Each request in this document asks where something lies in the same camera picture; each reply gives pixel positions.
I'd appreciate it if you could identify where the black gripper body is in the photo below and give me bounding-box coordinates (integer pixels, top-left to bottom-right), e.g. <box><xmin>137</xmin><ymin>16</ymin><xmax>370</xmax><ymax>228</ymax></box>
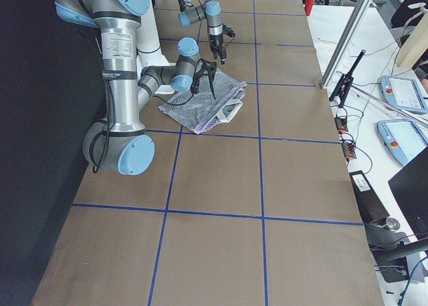
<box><xmin>208</xmin><ymin>23</ymin><xmax>235</xmax><ymax>52</ymax></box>
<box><xmin>193</xmin><ymin>59</ymin><xmax>216</xmax><ymax>84</ymax></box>

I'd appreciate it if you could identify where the navy white striped polo shirt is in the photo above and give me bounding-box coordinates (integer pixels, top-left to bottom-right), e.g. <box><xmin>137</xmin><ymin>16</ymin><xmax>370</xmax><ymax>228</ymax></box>
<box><xmin>158</xmin><ymin>69</ymin><xmax>247</xmax><ymax>134</ymax></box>

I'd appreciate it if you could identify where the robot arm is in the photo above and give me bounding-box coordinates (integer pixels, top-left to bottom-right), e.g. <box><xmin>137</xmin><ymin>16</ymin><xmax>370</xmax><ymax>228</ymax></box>
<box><xmin>177</xmin><ymin>0</ymin><xmax>235</xmax><ymax>65</ymax></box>
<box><xmin>55</xmin><ymin>0</ymin><xmax>217</xmax><ymax>176</ymax></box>

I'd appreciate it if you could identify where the grey orange usb hub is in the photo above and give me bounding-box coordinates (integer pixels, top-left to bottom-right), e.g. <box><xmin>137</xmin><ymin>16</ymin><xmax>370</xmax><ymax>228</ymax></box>
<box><xmin>334</xmin><ymin>116</ymin><xmax>348</xmax><ymax>134</ymax></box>
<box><xmin>341</xmin><ymin>140</ymin><xmax>356</xmax><ymax>162</ymax></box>

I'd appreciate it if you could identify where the brown table mat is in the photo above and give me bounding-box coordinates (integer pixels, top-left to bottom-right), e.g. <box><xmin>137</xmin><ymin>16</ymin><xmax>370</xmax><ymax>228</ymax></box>
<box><xmin>33</xmin><ymin>0</ymin><xmax>383</xmax><ymax>305</ymax></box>

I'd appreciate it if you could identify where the blue teach pendant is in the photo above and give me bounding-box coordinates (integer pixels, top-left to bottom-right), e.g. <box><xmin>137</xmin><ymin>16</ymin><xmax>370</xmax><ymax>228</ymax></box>
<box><xmin>380</xmin><ymin>75</ymin><xmax>427</xmax><ymax>115</ymax></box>
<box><xmin>377</xmin><ymin>119</ymin><xmax>427</xmax><ymax>166</ymax></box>

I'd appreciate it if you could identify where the black box with label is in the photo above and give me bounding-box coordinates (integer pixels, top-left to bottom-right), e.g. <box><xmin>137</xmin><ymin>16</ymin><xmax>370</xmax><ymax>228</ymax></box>
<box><xmin>349</xmin><ymin>170</ymin><xmax>389</xmax><ymax>223</ymax></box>

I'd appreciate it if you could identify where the black monitor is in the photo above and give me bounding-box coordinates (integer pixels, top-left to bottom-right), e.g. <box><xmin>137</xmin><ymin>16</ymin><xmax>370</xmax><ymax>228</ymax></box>
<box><xmin>389</xmin><ymin>148</ymin><xmax>428</xmax><ymax>233</ymax></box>

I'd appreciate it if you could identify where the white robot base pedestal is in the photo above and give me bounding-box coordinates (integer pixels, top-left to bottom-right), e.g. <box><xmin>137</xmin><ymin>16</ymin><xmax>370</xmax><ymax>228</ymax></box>
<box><xmin>136</xmin><ymin>0</ymin><xmax>179</xmax><ymax>96</ymax></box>

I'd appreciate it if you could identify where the black usb cable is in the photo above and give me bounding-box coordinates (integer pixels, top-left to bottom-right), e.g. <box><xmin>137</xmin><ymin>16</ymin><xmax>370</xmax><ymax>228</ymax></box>
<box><xmin>90</xmin><ymin>35</ymin><xmax>114</xmax><ymax>174</ymax></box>

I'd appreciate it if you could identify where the black camera stand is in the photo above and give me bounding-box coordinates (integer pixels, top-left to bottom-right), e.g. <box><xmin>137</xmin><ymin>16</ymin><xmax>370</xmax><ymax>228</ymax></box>
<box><xmin>329</xmin><ymin>49</ymin><xmax>366</xmax><ymax>108</ymax></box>

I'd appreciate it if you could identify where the aluminium frame post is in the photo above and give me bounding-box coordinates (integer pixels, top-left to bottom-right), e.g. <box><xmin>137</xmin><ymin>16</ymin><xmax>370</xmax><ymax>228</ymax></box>
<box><xmin>320</xmin><ymin>0</ymin><xmax>372</xmax><ymax>89</ymax></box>

